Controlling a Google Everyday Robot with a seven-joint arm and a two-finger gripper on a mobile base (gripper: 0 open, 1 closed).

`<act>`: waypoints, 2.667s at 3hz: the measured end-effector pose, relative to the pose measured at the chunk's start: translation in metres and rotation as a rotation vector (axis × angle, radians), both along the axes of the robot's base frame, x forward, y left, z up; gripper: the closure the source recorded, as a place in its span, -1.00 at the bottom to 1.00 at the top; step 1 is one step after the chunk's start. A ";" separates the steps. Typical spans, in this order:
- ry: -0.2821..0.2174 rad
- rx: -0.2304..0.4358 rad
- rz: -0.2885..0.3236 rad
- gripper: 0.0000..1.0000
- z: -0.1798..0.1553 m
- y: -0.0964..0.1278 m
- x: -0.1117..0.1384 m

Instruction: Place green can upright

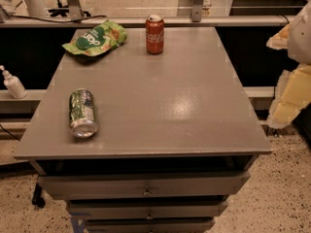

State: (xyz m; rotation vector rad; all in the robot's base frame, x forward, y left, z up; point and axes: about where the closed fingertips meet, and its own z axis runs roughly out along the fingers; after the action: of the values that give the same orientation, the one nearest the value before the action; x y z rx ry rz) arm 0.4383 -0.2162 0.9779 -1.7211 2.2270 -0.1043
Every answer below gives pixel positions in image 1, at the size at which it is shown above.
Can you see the bottom grey drawer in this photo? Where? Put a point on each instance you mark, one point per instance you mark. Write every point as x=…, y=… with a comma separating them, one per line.
x=160, y=225

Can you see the grey drawer cabinet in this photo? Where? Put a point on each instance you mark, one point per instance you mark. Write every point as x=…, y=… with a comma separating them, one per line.
x=182, y=111

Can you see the green snack bag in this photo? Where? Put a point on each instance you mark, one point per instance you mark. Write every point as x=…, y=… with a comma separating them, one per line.
x=98, y=40

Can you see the top grey drawer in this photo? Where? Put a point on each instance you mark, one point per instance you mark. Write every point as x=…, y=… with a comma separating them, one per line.
x=144, y=185

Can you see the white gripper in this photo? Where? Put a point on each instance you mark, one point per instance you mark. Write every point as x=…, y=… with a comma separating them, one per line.
x=301, y=38

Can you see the middle grey drawer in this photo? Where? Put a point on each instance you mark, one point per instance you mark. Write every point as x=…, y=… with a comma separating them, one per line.
x=147, y=210

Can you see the green soda can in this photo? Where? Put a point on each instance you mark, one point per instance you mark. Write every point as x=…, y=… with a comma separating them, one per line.
x=82, y=114

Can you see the grey drawer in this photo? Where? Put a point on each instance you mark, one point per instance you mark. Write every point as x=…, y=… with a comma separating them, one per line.
x=147, y=210
x=160, y=225
x=144, y=185

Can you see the grey metal post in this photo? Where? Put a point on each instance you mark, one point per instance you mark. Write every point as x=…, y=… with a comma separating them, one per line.
x=196, y=10

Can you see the black office chair base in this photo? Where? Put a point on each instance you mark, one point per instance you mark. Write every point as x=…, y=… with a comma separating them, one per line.
x=73, y=10

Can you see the black caster wheel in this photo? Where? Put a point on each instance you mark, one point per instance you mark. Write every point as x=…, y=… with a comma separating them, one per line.
x=37, y=199

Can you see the red cola can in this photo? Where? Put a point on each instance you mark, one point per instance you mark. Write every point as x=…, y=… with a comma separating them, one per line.
x=154, y=34

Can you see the white pump bottle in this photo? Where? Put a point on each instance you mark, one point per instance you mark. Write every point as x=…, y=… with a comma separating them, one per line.
x=13, y=84

